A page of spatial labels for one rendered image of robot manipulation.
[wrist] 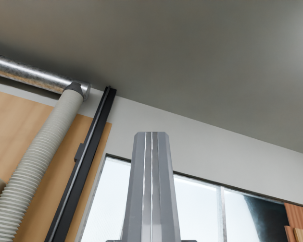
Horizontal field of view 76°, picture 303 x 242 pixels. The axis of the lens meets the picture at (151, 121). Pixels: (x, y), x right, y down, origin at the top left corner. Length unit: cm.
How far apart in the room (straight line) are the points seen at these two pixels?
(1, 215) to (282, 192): 204
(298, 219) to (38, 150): 198
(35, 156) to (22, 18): 90
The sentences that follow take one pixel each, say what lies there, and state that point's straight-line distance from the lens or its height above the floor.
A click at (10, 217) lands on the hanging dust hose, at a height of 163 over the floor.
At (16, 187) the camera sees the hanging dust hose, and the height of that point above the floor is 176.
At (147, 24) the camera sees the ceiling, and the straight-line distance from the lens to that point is 130.
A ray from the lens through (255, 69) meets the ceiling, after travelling 152.
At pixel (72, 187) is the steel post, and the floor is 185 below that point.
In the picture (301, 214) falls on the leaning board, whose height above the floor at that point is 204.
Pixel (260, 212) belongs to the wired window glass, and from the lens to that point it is 202.
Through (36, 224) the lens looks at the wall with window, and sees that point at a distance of 140.
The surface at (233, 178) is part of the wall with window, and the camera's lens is 185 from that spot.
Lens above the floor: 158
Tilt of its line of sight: 35 degrees up
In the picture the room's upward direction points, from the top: 11 degrees clockwise
